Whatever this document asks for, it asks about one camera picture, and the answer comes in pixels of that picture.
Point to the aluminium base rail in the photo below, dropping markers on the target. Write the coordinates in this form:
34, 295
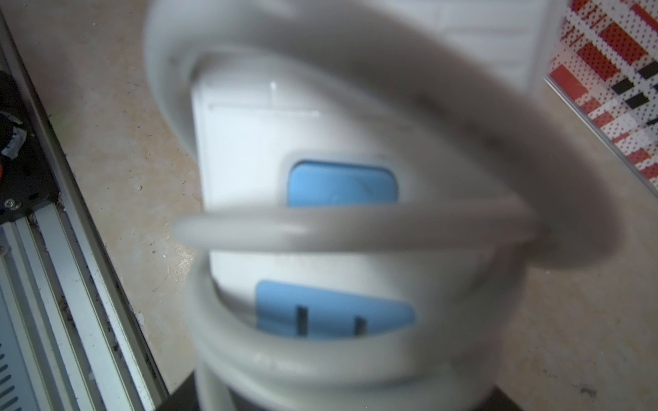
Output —
69, 339

